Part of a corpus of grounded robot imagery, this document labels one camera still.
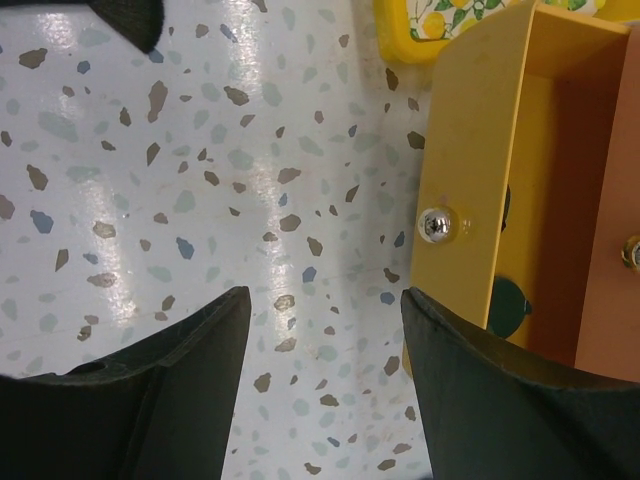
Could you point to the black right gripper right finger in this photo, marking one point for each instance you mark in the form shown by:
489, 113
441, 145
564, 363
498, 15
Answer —
492, 410

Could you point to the lemon print cloth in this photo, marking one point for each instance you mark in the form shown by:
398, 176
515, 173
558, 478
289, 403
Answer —
431, 20

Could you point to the yellow plastic tray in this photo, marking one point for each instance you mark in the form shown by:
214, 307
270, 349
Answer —
499, 37

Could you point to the green powder puff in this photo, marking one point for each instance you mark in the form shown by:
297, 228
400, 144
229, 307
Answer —
508, 307
507, 203

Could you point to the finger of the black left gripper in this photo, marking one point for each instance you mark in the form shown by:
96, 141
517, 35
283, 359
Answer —
140, 22

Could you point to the round cream drawer organizer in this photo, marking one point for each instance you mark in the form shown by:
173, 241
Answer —
560, 125

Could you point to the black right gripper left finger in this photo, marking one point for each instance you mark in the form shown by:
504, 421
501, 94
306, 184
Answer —
161, 408

